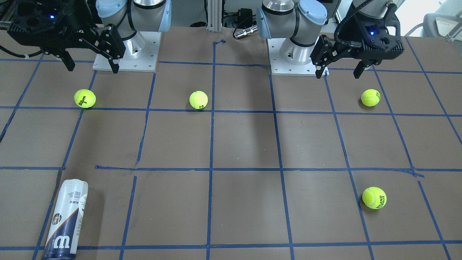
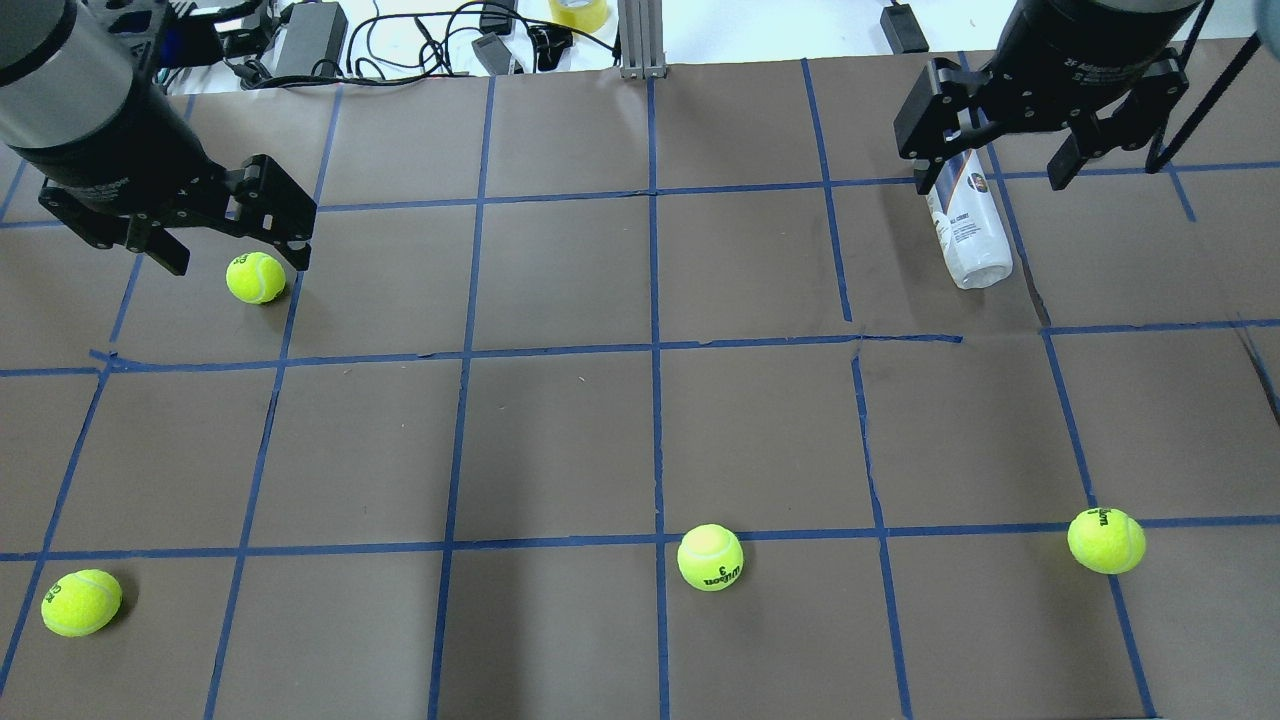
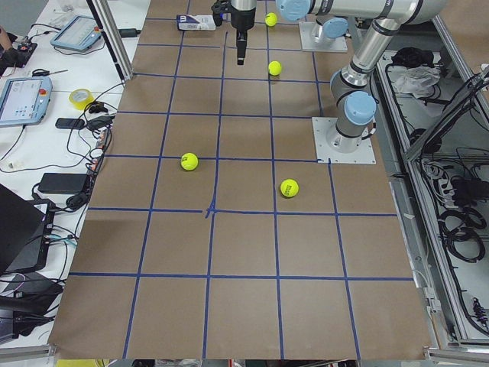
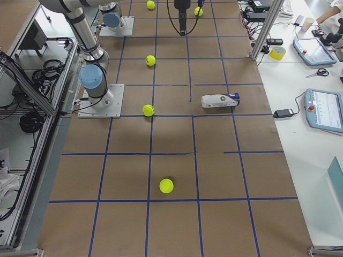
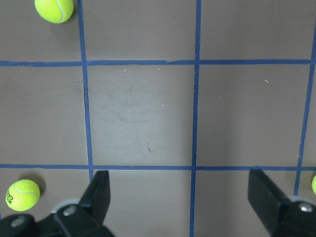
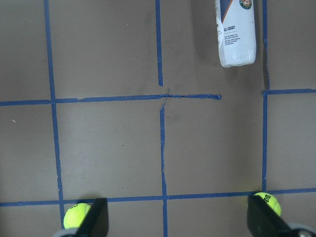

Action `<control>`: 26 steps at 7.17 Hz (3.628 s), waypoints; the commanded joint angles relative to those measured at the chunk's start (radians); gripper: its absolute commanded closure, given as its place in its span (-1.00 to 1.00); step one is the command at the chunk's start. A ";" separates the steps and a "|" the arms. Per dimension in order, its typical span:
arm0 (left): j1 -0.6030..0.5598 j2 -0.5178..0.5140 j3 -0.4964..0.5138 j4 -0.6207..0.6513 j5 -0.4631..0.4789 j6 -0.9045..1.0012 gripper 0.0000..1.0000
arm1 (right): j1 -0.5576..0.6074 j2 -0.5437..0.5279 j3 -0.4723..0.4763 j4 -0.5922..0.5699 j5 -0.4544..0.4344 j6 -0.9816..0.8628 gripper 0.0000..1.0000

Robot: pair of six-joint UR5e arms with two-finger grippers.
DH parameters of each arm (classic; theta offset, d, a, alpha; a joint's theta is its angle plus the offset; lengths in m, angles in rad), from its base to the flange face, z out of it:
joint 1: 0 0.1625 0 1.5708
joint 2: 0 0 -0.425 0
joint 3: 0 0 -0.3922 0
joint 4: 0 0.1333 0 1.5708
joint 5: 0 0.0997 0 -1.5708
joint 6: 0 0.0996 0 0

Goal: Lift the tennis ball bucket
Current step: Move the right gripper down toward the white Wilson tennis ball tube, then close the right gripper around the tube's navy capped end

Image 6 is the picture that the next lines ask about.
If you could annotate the yellow tennis ball middle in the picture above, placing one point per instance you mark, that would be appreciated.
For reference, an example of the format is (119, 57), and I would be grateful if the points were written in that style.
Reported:
(75, 215)

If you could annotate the white blue tennis ball can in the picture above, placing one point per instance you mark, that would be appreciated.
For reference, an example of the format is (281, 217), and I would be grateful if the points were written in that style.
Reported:
(235, 24)

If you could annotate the yellow tennis ball left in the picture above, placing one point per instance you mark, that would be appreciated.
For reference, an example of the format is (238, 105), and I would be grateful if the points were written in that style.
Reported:
(271, 201)

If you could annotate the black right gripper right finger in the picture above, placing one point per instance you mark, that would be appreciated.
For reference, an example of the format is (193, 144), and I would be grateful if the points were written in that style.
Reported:
(262, 221)

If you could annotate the yellow tennis ball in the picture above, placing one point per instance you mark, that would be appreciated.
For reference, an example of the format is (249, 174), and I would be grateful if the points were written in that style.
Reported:
(271, 201)
(75, 215)

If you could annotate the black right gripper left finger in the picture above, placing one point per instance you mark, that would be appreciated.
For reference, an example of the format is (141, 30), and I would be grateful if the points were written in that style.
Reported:
(96, 222)

